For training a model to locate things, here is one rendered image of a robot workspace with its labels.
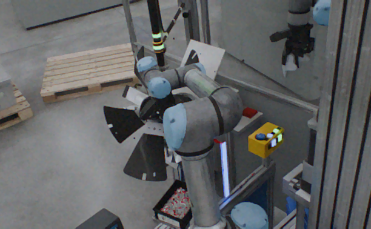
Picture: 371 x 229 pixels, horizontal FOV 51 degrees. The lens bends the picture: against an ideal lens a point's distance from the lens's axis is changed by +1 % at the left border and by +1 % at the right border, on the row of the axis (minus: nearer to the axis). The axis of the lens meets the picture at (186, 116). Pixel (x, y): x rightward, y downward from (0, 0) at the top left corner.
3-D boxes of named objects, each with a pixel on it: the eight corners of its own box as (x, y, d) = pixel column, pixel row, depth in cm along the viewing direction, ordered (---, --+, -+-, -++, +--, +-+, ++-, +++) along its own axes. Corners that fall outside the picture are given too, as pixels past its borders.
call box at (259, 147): (267, 137, 201) (267, 120, 195) (284, 145, 195) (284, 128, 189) (248, 152, 193) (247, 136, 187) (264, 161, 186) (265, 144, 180)
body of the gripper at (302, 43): (302, 59, 142) (304, 28, 136) (282, 54, 148) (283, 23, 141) (313, 52, 146) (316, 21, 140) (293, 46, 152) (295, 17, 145)
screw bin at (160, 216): (177, 188, 200) (176, 179, 196) (206, 199, 192) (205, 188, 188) (154, 219, 185) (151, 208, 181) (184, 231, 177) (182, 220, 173)
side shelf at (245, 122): (219, 99, 263) (219, 95, 261) (263, 117, 240) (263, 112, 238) (195, 115, 250) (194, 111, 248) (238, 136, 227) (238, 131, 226)
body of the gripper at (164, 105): (180, 115, 159) (171, 92, 152) (162, 123, 159) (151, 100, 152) (177, 105, 165) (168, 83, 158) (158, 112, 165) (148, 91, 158)
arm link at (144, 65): (137, 69, 142) (133, 60, 149) (148, 92, 148) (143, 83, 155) (157, 60, 143) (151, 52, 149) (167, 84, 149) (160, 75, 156)
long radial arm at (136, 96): (174, 106, 217) (161, 102, 208) (170, 118, 217) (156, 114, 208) (142, 90, 235) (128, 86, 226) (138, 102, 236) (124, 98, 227)
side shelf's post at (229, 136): (233, 203, 294) (228, 113, 247) (237, 205, 292) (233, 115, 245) (230, 206, 292) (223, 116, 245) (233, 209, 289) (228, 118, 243)
